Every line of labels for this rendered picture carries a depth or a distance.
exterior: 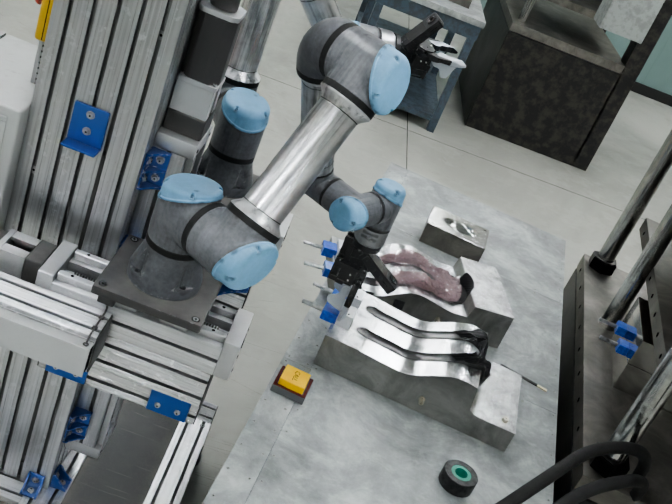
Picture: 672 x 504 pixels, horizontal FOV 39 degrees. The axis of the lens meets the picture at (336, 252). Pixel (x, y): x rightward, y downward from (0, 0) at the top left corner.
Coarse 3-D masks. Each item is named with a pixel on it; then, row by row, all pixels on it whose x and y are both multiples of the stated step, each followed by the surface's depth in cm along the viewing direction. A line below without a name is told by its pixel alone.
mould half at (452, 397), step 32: (416, 320) 243; (320, 352) 224; (352, 352) 222; (384, 352) 225; (448, 352) 228; (384, 384) 223; (416, 384) 221; (448, 384) 219; (512, 384) 238; (448, 416) 223; (480, 416) 221; (512, 416) 226
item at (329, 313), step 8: (312, 304) 228; (328, 304) 228; (328, 312) 226; (336, 312) 227; (352, 312) 227; (328, 320) 227; (336, 320) 226; (344, 320) 225; (352, 320) 225; (344, 328) 226
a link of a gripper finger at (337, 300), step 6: (342, 288) 221; (348, 288) 221; (330, 294) 222; (336, 294) 222; (342, 294) 222; (330, 300) 222; (336, 300) 222; (342, 300) 222; (336, 306) 223; (342, 306) 222; (342, 312) 222; (342, 318) 224
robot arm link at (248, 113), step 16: (224, 96) 223; (240, 96) 223; (256, 96) 226; (224, 112) 221; (240, 112) 219; (256, 112) 221; (224, 128) 222; (240, 128) 221; (256, 128) 222; (224, 144) 223; (240, 144) 223; (256, 144) 226
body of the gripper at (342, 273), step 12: (348, 240) 217; (348, 252) 218; (360, 252) 218; (372, 252) 216; (336, 264) 218; (348, 264) 218; (360, 264) 219; (336, 276) 220; (348, 276) 219; (360, 276) 218
